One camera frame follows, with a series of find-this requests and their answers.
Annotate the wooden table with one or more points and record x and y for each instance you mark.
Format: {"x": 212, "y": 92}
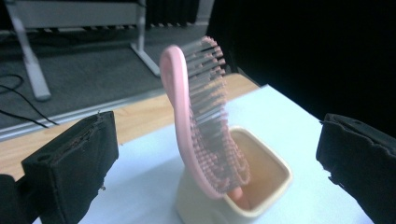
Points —
{"x": 140, "y": 115}

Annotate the pink hairbrush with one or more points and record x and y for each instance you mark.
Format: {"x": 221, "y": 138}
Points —
{"x": 182, "y": 102}

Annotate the cream square cup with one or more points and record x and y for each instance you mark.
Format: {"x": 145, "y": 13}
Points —
{"x": 199, "y": 202}

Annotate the metal floor rail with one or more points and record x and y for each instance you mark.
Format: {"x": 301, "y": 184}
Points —
{"x": 77, "y": 113}

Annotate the white metal stand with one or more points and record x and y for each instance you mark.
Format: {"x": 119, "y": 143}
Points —
{"x": 31, "y": 68}

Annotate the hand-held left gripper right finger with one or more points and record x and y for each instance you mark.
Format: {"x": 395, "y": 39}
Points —
{"x": 364, "y": 158}

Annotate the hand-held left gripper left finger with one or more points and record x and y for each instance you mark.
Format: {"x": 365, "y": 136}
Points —
{"x": 71, "y": 165}

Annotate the pale blue table mat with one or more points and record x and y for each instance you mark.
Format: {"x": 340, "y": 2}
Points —
{"x": 280, "y": 112}

